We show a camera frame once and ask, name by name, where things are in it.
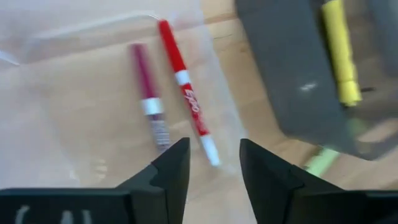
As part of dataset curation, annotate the grey translucent plastic bin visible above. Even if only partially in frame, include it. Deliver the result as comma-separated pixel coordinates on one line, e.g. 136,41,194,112
234,0,398,161

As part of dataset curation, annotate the red dry-erase marker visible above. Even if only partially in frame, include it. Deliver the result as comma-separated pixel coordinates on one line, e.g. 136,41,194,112
157,19,221,167

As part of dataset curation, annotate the yellow highlighter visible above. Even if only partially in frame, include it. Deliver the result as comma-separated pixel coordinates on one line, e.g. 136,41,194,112
321,0,363,107

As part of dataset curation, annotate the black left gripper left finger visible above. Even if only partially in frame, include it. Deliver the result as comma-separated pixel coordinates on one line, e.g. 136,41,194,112
0,137,191,224

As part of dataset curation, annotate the clear plastic bin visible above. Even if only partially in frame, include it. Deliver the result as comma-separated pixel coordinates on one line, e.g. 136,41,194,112
0,9,249,187

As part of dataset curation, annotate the light green highlighter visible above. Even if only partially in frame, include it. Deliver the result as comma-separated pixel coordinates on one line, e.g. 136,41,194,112
303,147,341,177

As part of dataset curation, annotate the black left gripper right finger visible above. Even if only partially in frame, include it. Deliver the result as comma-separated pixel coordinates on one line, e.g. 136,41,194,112
239,138,398,224

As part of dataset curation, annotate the maroon dry-erase marker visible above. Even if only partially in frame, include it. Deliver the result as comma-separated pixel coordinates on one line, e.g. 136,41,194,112
129,42,172,153

